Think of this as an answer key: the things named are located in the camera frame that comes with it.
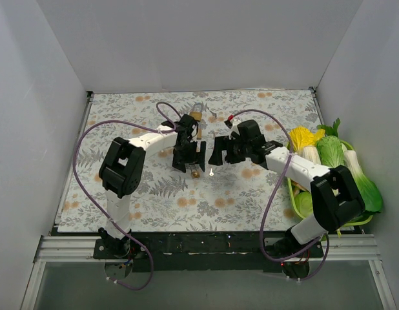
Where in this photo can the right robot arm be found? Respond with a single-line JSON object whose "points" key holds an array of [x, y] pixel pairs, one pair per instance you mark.
{"points": [[278, 158]]}

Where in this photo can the green napa cabbage toy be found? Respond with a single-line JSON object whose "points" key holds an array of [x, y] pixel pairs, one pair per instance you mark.
{"points": [[330, 151]]}

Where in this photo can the large brass padlock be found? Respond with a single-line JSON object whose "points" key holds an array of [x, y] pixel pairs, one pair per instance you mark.
{"points": [[199, 134], [196, 111]]}

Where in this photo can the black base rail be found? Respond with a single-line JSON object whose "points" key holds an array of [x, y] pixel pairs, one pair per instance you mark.
{"points": [[196, 251]]}

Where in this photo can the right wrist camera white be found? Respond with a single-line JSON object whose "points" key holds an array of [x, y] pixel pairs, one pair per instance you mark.
{"points": [[232, 124]]}

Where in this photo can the yellow napa cabbage toy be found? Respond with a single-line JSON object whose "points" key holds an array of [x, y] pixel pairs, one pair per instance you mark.
{"points": [[302, 137]]}

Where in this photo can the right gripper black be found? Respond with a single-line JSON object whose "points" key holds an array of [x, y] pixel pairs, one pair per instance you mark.
{"points": [[227, 149]]}

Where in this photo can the floral patterned table mat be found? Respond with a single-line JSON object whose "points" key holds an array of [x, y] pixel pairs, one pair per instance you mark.
{"points": [[233, 199]]}

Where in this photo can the round green cabbage toy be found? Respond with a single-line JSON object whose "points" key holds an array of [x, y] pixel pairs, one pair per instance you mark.
{"points": [[303, 203]]}

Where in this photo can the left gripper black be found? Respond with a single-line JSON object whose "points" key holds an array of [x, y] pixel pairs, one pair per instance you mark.
{"points": [[188, 152]]}

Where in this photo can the small brass padlock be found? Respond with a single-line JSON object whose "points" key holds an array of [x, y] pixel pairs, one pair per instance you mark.
{"points": [[194, 171]]}

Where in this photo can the green plastic basket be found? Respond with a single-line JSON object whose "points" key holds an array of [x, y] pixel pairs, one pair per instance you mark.
{"points": [[335, 199]]}

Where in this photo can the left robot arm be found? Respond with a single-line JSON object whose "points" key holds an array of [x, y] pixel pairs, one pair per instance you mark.
{"points": [[122, 168]]}

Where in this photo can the bok choy toy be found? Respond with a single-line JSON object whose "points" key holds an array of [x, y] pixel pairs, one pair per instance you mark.
{"points": [[369, 191]]}

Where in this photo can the brown mushroom toy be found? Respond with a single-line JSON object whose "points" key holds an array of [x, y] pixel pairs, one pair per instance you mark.
{"points": [[297, 188]]}

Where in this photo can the aluminium frame rail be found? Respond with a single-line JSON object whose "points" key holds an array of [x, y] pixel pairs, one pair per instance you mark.
{"points": [[80, 248]]}

